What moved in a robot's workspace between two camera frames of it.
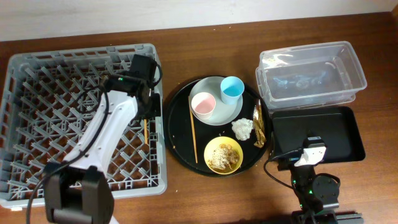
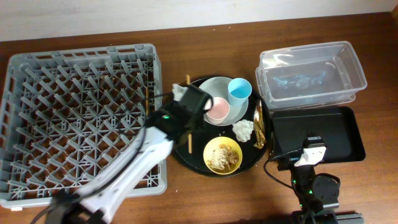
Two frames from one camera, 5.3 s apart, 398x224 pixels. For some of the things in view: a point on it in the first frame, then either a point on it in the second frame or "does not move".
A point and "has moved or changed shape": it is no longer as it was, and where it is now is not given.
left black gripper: x=152 y=106 → x=195 y=101
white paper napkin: x=242 y=128 does not move
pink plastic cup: x=203 y=105 has moved or changed shape
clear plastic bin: x=308 y=75 does not move
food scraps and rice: x=224 y=158 does not move
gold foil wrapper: x=259 y=126 does not move
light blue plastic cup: x=232 y=88 has moved or changed shape
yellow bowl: x=223 y=155 does not move
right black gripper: x=285 y=163 does not move
